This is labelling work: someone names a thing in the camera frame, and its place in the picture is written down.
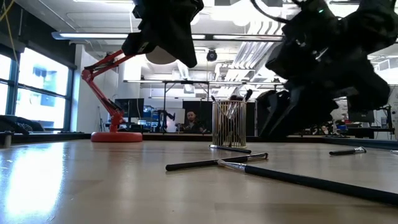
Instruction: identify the long ceiling light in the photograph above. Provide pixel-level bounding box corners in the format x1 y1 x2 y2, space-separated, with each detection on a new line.
51 30 137 41

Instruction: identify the short black makeup brush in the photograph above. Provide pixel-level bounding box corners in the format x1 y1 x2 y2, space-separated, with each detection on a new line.
328 146 368 156

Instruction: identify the black floor fan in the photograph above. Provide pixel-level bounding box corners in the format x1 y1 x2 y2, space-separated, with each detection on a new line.
0 114 45 135

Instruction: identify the gold wire brush cup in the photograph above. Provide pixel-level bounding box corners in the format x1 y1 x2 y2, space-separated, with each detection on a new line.
212 100 248 149

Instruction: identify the red desk lamp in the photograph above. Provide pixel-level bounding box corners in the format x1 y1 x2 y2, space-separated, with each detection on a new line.
81 46 178 143

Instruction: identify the black monitor on arm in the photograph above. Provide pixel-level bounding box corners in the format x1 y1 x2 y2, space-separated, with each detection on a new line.
348 108 376 124

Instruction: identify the black computer monitor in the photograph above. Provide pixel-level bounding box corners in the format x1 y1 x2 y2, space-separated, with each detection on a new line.
114 98 145 126

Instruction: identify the black gantry frame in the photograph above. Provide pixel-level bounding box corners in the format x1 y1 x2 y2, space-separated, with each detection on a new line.
161 80 290 135

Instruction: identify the black aluminium table frame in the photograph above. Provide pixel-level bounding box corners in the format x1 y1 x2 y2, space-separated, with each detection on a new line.
0 132 398 151

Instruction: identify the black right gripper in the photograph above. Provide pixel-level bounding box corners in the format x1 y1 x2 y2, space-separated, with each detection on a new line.
257 34 391 138

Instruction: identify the person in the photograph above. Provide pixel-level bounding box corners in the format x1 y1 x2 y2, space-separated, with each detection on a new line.
178 110 206 134

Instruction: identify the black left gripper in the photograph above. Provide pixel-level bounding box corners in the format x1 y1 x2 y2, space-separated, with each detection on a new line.
121 0 205 68

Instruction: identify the long thin black makeup brush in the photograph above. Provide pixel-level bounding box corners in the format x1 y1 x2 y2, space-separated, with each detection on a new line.
217 159 398 207

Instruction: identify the slim black makeup brush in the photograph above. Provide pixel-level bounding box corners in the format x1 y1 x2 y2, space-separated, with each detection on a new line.
209 144 252 154

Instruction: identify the black makeup brush silver ferrule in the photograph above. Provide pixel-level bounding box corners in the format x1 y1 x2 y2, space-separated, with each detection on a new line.
165 152 269 172

